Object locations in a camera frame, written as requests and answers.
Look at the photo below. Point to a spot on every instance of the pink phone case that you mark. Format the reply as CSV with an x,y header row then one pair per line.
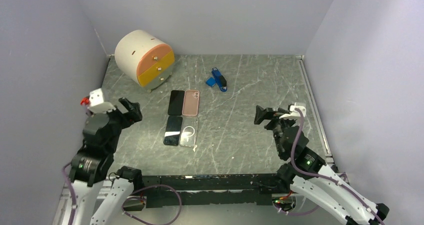
x,y
191,103

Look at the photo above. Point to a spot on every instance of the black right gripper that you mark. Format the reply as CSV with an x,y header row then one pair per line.
x,y
268,113

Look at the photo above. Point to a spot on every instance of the black smartphone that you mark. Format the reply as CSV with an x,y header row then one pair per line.
x,y
173,131
176,102

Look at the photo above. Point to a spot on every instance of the blue USB stick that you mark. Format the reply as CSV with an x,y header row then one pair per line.
x,y
211,82

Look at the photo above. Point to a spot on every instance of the clear transparent phone case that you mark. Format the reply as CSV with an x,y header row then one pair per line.
x,y
189,132

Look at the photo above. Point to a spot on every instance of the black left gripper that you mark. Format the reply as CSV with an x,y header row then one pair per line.
x,y
133,115

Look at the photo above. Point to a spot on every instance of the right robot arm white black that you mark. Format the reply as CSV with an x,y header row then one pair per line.
x,y
309,175

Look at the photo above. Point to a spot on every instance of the blue and black gadget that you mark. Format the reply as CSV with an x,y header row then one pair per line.
x,y
219,79

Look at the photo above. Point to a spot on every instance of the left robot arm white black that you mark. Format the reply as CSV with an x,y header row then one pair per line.
x,y
88,169

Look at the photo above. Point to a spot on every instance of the round cream drawer cabinet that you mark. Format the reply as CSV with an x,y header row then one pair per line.
x,y
147,60

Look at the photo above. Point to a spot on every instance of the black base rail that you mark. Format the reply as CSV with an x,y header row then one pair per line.
x,y
218,189

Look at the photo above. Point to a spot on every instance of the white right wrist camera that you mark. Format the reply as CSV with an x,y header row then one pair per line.
x,y
295,111

